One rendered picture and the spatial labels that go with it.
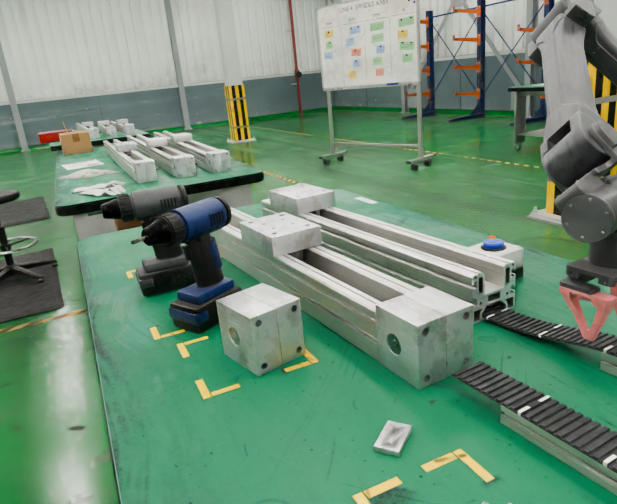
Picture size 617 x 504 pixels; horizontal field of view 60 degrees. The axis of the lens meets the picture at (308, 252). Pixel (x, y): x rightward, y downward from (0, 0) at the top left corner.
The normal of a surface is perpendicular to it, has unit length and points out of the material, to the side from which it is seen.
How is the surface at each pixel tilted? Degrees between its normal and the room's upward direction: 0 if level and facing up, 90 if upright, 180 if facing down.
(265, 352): 90
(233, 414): 0
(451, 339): 90
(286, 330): 90
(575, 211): 90
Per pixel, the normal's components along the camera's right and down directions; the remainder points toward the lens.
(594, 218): -0.73, 0.28
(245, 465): -0.10, -0.94
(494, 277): -0.86, 0.24
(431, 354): 0.49, 0.23
